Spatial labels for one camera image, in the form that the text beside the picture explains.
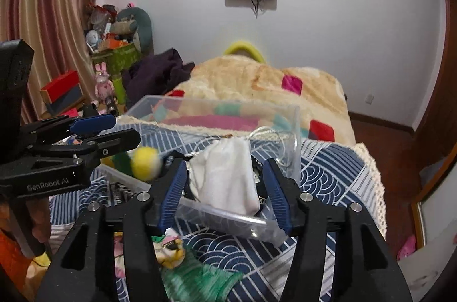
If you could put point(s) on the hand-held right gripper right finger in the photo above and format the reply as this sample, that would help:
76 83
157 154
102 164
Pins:
275 187

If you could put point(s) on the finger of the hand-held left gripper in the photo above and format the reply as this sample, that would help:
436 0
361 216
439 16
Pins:
107 145
93 122

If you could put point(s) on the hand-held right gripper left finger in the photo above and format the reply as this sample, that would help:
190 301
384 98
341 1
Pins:
174 188

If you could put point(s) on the yellow green felt ball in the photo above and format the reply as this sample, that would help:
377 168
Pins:
145 163

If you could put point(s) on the white cloth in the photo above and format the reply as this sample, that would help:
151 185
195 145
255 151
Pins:
228 177

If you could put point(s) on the clear plastic storage box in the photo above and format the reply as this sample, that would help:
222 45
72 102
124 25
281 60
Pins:
228 159

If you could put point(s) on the person's left hand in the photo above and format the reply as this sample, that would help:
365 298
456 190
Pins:
38 218

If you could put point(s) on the pink bunny figurine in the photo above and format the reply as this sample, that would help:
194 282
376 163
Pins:
104 88

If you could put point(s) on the red and grey box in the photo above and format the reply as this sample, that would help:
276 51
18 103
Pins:
62 93

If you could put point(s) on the blue wave-pattern quilt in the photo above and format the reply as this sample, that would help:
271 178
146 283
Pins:
321 177

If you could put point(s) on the green storage box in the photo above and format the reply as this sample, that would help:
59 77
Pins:
116 63

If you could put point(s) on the dark purple garment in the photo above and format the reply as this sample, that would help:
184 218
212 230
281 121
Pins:
157 72

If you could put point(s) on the green printed cloth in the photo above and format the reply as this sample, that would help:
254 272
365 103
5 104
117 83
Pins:
200 278

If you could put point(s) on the beige plush patchwork blanket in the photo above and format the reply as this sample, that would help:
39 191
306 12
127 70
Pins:
271 91

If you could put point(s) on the grey plush toy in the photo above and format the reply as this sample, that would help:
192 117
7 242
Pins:
134 27

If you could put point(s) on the striped pink curtain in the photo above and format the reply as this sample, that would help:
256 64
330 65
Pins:
46 23

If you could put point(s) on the yellow hoop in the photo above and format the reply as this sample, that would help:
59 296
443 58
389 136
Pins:
244 50

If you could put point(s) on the pink cloth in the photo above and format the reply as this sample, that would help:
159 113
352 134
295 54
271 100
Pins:
407 248

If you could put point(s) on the wooden door frame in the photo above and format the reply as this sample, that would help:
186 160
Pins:
433 80

